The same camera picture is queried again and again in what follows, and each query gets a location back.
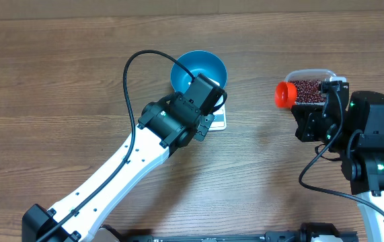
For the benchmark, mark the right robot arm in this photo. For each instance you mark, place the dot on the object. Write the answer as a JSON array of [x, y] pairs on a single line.
[[354, 129]]

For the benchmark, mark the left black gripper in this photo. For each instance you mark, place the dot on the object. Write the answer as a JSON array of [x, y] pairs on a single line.
[[204, 128]]

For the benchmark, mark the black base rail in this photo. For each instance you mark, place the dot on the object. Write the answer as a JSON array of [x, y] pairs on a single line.
[[308, 232]]

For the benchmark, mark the red scoop with blue handle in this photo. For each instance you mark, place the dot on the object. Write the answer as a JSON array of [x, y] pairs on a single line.
[[285, 95]]

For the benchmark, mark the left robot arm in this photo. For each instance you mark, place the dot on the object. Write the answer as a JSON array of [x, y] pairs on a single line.
[[164, 126]]

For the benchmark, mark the clear plastic container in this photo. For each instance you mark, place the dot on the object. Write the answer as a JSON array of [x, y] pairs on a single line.
[[321, 74]]

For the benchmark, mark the red beans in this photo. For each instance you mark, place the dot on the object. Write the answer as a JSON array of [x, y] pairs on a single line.
[[308, 91]]

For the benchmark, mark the white digital kitchen scale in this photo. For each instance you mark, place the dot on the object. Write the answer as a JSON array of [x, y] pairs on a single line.
[[220, 120]]

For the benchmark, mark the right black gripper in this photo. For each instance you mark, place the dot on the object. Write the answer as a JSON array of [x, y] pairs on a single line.
[[303, 119]]

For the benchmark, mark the blue metal bowl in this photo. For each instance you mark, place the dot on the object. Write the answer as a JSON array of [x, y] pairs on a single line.
[[198, 61]]

